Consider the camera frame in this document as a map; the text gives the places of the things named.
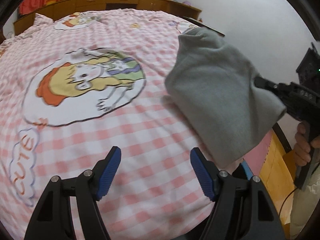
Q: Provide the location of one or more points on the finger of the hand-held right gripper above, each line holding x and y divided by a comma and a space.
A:
265, 83

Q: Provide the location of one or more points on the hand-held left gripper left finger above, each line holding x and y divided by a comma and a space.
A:
110, 172

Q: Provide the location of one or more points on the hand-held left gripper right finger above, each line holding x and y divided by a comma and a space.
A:
202, 175

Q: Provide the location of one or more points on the grey pants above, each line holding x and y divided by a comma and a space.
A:
212, 92

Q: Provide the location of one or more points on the person's right forearm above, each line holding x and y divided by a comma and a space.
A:
303, 210

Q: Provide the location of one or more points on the person's right hand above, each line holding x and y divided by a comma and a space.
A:
301, 145

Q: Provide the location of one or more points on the pink checked printed blanket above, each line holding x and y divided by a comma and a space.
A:
150, 130

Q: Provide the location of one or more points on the small purple object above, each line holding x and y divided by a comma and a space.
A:
186, 2

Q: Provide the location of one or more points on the wooden cabinet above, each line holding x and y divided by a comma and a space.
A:
100, 3

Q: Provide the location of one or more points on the dark wooden bed frame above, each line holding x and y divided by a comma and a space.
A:
282, 137

